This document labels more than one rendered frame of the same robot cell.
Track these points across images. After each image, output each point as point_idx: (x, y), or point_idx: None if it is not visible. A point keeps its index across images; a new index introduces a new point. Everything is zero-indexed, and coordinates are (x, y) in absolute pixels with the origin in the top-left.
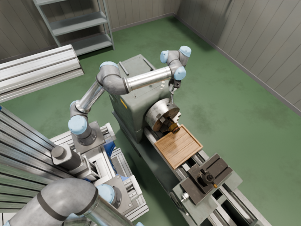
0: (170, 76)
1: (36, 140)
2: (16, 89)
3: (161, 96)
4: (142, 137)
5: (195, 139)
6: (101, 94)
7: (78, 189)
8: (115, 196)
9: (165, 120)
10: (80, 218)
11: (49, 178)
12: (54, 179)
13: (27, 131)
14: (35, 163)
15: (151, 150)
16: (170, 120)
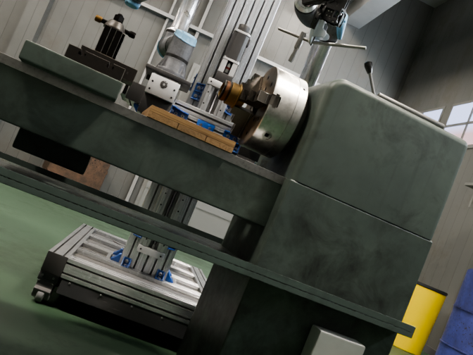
0: None
1: (258, 20)
2: None
3: (313, 87)
4: (234, 223)
5: (179, 117)
6: (311, 52)
7: None
8: (175, 45)
9: (253, 77)
10: (182, 14)
11: (223, 15)
12: (222, 22)
13: (266, 11)
14: (238, 3)
15: (189, 234)
16: (253, 125)
